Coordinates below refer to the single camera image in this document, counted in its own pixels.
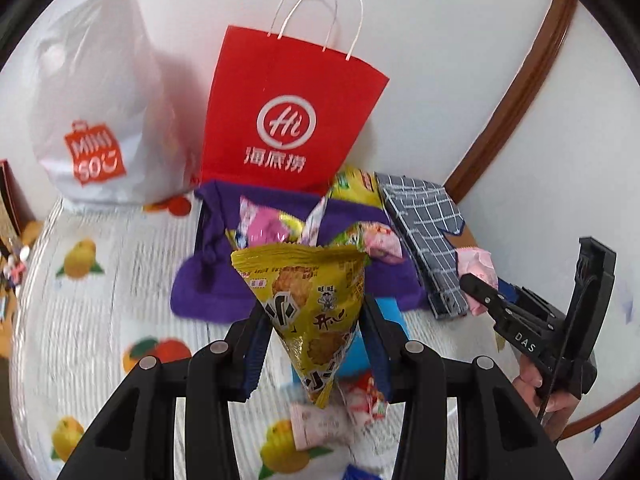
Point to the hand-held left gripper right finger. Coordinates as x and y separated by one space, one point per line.
377 355

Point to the large pink snack packet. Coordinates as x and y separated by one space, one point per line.
265 225

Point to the blue tissue pack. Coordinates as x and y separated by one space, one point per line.
392 317

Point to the cluster of small bottles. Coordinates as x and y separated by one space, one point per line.
12 265

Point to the strawberry print snack packet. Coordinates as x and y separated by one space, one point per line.
367 397

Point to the brown wooden door frame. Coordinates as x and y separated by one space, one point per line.
525 75

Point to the plain pink snack packet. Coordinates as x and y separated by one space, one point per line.
477 265

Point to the small blue snack packet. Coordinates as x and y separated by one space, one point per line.
360 474

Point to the person's right hand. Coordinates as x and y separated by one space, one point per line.
529 372

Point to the yellow green snack bag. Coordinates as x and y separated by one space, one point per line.
357 187

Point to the yellow biscuit packet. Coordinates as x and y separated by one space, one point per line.
305 300

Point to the white plastic bag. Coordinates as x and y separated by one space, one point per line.
100 85

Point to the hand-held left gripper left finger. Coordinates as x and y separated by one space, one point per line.
255 355

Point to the pale pink snack packet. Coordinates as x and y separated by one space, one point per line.
320 422

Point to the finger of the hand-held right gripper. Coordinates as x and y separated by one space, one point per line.
480 292
510 292

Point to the purple cloth tray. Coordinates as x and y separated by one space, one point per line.
210 290

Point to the wooden nightstand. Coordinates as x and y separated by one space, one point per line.
6 330

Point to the white red blue packet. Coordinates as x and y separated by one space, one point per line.
312 220

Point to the panda print pink packet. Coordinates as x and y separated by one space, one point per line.
382 244

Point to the red paper bag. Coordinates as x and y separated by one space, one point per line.
280 85

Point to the grey checked folded cloth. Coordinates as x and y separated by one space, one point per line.
425 240

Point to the green snack packet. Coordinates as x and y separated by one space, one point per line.
350 236

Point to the fruit print tablecloth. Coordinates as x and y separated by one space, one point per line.
100 320

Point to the patterned gift box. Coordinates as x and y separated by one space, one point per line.
7 195

